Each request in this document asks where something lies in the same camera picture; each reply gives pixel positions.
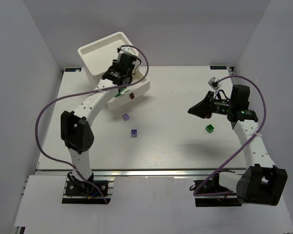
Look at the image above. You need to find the white drawer cabinet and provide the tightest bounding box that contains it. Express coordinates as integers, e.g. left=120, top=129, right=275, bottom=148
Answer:
left=78, top=32, right=137, bottom=88

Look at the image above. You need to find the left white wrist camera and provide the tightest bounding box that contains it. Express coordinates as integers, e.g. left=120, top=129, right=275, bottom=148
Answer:
left=117, top=46, right=136, bottom=55

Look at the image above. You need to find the white drawer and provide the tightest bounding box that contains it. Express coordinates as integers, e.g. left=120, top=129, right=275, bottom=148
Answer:
left=107, top=78, right=150, bottom=110

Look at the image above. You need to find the purple studded lego brick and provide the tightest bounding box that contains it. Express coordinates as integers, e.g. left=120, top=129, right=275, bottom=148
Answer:
left=122, top=113, right=130, bottom=121

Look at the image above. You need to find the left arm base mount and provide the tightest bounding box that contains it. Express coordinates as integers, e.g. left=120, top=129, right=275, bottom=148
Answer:
left=62, top=172, right=112, bottom=205

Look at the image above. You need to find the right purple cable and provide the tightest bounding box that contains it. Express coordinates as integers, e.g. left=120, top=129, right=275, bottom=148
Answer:
left=193, top=75, right=267, bottom=197

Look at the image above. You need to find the small green lego right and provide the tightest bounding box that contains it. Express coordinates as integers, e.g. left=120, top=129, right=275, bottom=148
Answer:
left=205, top=124, right=215, bottom=133

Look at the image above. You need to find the aluminium table front rail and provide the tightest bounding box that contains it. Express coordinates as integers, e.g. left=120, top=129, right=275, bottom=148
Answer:
left=34, top=168, right=246, bottom=177

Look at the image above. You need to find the green sloped lego brick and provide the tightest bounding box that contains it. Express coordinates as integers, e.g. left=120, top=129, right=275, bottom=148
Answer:
left=115, top=90, right=125, bottom=98

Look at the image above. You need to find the purple upside-down lego brick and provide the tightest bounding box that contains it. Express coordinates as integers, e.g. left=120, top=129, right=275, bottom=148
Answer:
left=131, top=129, right=138, bottom=137

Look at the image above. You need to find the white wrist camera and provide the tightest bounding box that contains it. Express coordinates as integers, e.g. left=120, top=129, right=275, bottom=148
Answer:
left=117, top=46, right=136, bottom=55
left=208, top=77, right=222, bottom=95

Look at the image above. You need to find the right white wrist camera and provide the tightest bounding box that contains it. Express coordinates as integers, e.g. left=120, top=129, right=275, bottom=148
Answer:
left=208, top=77, right=222, bottom=95

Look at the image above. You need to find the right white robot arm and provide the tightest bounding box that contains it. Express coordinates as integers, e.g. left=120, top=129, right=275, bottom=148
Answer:
left=188, top=85, right=288, bottom=206

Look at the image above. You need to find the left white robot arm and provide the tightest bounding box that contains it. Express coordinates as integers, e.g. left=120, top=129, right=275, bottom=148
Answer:
left=61, top=52, right=138, bottom=181

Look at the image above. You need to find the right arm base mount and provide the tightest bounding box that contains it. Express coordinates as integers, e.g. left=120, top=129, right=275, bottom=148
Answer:
left=195, top=180, right=242, bottom=208

